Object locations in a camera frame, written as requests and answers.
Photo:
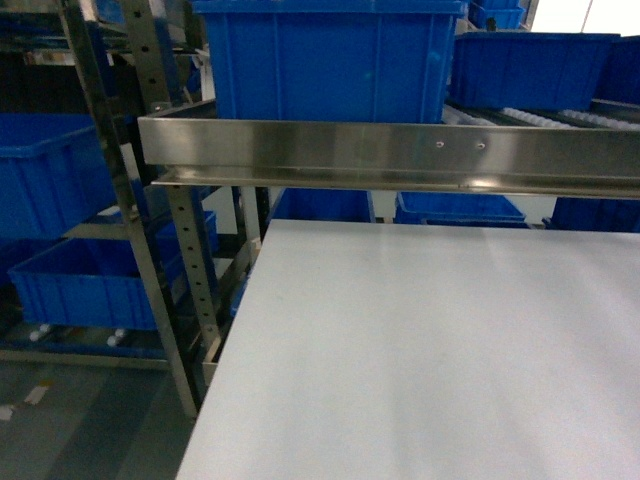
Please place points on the blue bin under shelf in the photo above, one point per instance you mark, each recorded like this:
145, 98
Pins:
324, 205

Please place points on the blue bin lower middle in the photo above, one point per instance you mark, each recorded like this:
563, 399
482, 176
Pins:
451, 209

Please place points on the blue plastic bin centre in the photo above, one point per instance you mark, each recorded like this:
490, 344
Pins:
344, 61

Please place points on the blue plastic bin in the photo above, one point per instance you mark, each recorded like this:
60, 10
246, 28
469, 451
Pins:
344, 61
528, 70

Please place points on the blue bin lower left rack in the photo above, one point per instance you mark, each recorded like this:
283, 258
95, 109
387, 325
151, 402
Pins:
84, 283

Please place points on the blue bin rack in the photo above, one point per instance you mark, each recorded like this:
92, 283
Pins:
53, 174
84, 283

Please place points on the blue plastic bin right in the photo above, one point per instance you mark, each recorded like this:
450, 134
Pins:
528, 70

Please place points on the stainless steel shelf rail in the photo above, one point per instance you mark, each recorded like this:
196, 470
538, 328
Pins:
484, 159

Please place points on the perforated steel shelf post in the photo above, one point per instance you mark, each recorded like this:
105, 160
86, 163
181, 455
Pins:
148, 32

